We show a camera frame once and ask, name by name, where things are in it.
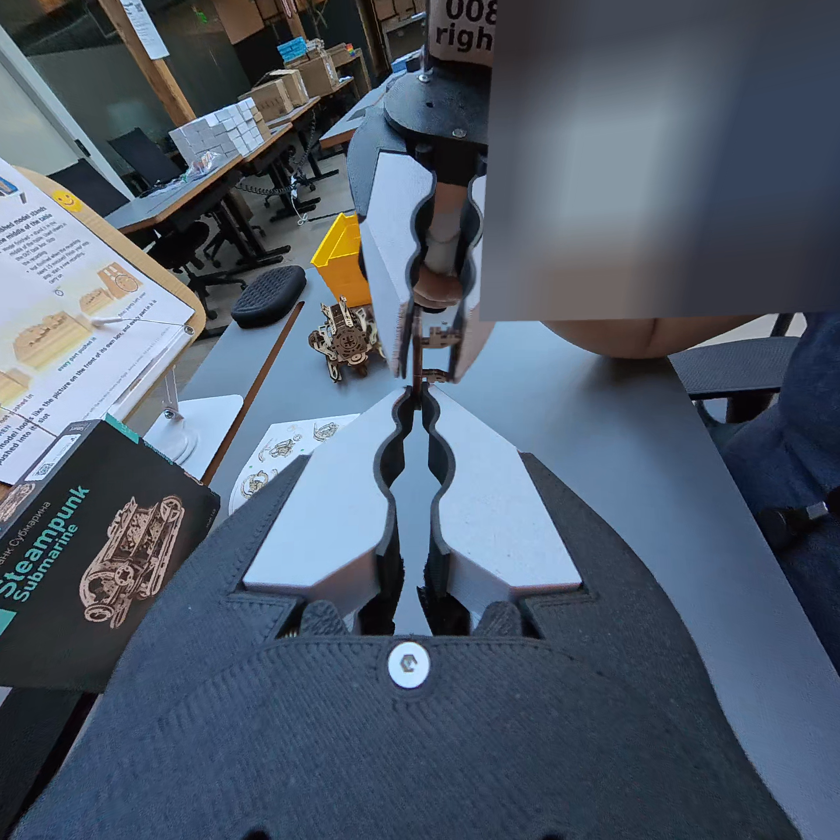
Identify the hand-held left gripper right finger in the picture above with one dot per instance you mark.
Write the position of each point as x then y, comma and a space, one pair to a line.
505, 525

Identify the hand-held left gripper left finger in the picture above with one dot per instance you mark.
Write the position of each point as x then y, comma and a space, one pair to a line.
321, 518

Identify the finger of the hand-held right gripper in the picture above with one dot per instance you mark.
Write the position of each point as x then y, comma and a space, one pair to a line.
390, 236
478, 341

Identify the person's right forearm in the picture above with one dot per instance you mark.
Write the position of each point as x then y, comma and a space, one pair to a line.
656, 338

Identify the assembled wooden model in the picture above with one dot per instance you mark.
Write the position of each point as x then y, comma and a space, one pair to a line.
344, 341

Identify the person's right hand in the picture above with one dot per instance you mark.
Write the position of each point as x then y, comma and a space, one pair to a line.
438, 290

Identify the yellow plastic bin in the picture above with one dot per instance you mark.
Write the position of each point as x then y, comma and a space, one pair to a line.
338, 275

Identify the assembly booklet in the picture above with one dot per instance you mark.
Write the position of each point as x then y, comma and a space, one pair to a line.
289, 446

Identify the grey desk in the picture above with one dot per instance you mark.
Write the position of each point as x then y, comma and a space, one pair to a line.
341, 131

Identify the cardboard box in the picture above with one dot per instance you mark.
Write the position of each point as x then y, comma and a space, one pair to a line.
272, 98
292, 84
318, 72

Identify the black wrist rest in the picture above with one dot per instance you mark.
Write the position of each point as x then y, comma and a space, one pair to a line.
269, 295

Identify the wooden-edged desk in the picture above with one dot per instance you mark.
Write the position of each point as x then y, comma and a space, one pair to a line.
184, 190
289, 115

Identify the white stand base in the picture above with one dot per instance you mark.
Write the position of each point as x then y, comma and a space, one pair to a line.
210, 420

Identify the stack of white boxes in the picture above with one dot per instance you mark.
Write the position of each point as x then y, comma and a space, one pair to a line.
216, 131

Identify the black office chair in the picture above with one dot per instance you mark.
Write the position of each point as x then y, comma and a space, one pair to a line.
141, 157
735, 367
184, 256

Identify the black product box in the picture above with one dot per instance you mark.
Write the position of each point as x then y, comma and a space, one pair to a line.
98, 558

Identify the wooden display board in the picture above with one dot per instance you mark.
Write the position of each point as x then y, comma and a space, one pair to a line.
141, 262

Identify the paper notice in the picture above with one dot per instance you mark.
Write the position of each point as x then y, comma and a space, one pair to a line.
149, 26

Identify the printed instruction sheet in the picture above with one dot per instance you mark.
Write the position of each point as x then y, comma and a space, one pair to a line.
79, 282

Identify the yellow smiley sticker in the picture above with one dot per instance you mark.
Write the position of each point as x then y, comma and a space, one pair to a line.
66, 201

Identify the wooden post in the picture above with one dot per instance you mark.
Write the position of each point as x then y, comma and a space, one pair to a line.
157, 72

